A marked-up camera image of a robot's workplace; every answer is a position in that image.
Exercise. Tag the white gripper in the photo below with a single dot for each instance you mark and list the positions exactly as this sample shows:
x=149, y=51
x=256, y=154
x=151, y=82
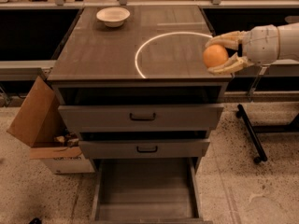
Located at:
x=261, y=45

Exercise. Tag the orange fruit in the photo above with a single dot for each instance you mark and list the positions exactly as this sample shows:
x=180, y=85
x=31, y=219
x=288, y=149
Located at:
x=215, y=55

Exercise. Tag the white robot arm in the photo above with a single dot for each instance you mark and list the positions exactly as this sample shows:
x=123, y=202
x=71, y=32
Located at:
x=288, y=48

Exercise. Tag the grey drawer cabinet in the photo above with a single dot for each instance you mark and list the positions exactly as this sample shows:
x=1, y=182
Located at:
x=155, y=58

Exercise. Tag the middle grey drawer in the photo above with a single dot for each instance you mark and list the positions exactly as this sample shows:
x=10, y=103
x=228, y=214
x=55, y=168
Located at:
x=127, y=149

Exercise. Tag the top grey drawer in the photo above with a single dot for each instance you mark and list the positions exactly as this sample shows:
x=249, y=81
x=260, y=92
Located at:
x=115, y=118

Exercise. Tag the bottom grey open drawer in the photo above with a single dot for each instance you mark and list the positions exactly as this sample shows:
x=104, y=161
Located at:
x=146, y=191

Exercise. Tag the black wheeled stand leg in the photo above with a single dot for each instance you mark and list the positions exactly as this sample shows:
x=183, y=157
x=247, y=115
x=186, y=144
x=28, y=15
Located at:
x=241, y=114

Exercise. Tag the white bowl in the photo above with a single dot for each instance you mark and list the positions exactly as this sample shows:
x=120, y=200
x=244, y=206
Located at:
x=113, y=16

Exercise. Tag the open cardboard box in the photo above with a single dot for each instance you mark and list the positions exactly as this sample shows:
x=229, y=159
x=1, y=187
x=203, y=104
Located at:
x=39, y=126

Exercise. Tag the black top drawer handle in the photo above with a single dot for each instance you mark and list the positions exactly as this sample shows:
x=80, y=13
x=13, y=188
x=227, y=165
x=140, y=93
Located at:
x=149, y=117

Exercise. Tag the black drawer handle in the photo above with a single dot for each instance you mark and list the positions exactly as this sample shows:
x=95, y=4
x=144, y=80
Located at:
x=147, y=149
x=149, y=117

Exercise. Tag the black middle drawer handle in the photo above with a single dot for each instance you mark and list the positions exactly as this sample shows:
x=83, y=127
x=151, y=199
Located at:
x=147, y=149

